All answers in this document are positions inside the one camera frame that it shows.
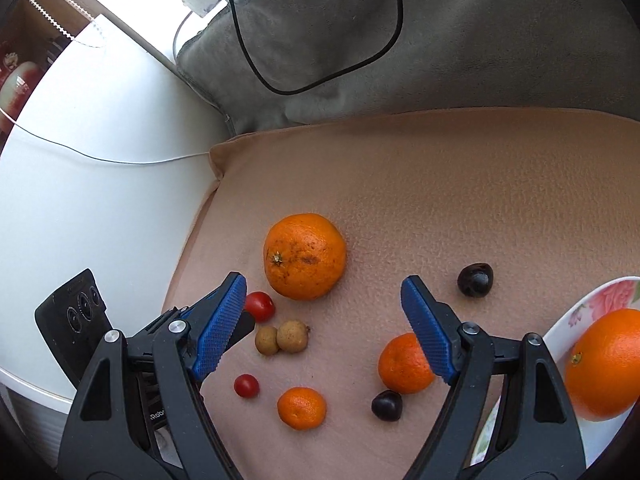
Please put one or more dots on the large spotted mandarin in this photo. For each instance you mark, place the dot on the large spotted mandarin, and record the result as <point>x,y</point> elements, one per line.
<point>305,256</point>

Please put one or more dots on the red cherry tomato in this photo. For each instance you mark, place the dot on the red cherry tomato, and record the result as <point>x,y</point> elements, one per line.
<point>246,385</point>
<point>259,306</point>

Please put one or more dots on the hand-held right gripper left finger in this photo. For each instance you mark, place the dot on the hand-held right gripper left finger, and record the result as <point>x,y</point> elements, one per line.
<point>220,325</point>

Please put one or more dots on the medium mandarin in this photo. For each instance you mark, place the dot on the medium mandarin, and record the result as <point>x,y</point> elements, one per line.
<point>400,365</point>

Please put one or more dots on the beige blanket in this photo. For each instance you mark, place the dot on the beige blanket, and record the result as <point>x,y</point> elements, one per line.
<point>400,185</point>

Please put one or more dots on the white side panel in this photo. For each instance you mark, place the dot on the white side panel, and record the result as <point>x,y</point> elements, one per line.
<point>100,220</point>

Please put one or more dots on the brown longan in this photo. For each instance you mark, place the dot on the brown longan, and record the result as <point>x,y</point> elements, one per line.
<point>293,335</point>
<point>266,340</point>

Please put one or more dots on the small mandarin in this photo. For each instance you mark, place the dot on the small mandarin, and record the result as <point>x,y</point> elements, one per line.
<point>301,408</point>

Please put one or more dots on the white floral plate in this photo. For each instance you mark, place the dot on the white floral plate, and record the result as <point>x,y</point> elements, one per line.
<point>590,305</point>

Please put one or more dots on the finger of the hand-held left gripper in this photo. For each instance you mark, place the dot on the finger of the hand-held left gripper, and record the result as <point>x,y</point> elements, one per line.
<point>244,327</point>

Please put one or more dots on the large smooth orange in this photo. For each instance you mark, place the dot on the large smooth orange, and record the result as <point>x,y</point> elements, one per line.
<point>607,365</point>

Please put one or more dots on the grey cushion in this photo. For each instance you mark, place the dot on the grey cushion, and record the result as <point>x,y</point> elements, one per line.
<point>450,35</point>

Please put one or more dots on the red white vase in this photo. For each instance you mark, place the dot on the red white vase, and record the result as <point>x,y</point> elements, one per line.
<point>17,85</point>

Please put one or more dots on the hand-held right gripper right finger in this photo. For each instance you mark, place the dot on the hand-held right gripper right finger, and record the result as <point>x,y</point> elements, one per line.
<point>427,330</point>

